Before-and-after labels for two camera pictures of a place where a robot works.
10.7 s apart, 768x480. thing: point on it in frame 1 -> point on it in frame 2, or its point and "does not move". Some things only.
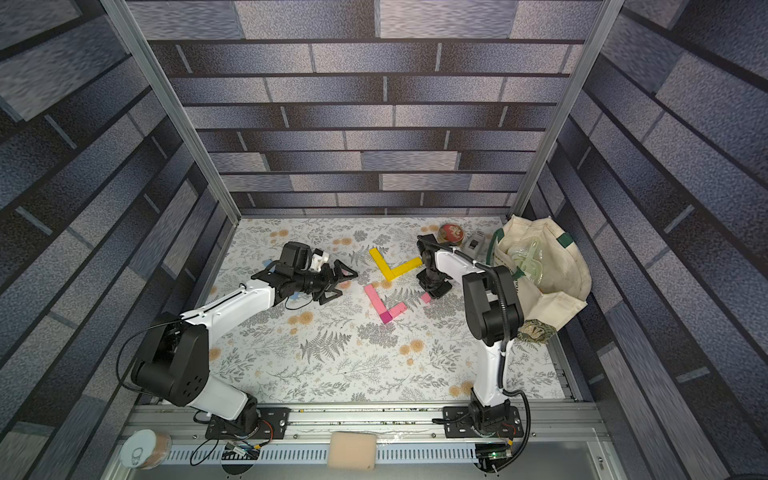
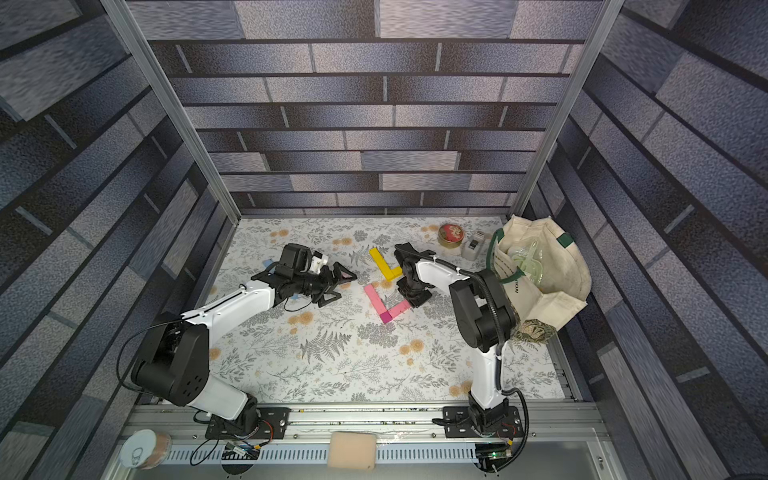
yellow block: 379,260 does not move
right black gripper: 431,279 -> 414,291
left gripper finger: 323,299 does not move
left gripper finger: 339,266 does not move
